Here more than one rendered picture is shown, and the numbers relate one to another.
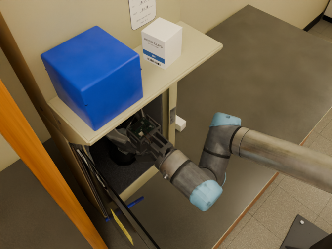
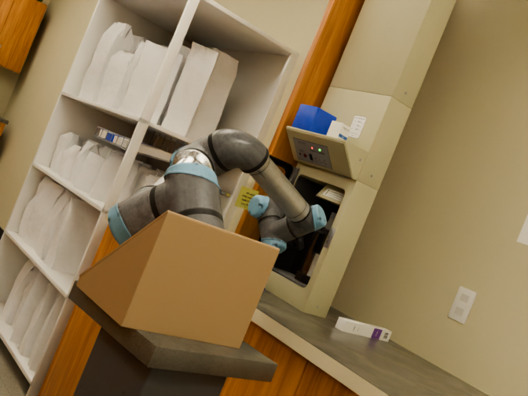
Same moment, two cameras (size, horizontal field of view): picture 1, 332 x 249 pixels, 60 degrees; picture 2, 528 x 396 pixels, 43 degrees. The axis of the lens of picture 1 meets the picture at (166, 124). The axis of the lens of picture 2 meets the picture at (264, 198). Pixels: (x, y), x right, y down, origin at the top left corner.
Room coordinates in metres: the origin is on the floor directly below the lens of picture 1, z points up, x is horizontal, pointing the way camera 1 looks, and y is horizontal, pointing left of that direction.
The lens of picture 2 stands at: (0.56, -2.23, 1.25)
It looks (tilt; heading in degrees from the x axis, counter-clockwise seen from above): 0 degrees down; 97
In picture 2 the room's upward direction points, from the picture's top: 22 degrees clockwise
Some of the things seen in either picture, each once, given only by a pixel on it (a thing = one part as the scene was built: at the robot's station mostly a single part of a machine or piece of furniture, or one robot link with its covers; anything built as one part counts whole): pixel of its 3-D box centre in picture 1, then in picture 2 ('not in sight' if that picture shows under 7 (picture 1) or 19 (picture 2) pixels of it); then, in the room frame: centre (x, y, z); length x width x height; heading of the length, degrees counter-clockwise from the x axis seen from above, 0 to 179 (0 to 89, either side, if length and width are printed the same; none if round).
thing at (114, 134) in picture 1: (112, 131); not in sight; (0.44, 0.14, 1.24); 0.09 x 0.03 x 0.06; 73
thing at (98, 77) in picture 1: (96, 77); (313, 122); (0.32, 0.11, 1.56); 0.10 x 0.10 x 0.09; 45
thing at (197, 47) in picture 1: (144, 89); (320, 152); (0.38, 0.04, 1.46); 0.32 x 0.11 x 0.10; 135
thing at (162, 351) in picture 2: not in sight; (172, 331); (0.31, -0.90, 0.92); 0.32 x 0.32 x 0.04; 51
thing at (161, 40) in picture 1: (162, 43); (338, 132); (0.42, 0.01, 1.54); 0.05 x 0.05 x 0.06; 53
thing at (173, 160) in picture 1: (172, 165); not in sight; (0.35, -0.02, 1.22); 0.08 x 0.05 x 0.08; 136
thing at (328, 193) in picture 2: not in sight; (341, 198); (0.51, 0.14, 1.34); 0.18 x 0.18 x 0.05
